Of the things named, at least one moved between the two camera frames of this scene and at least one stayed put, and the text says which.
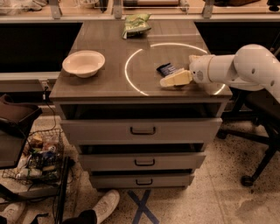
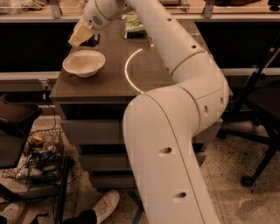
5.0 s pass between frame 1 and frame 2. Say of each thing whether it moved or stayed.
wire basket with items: stayed
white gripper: moved
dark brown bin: stayed
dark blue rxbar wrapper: moved
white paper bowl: stayed
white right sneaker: stayed
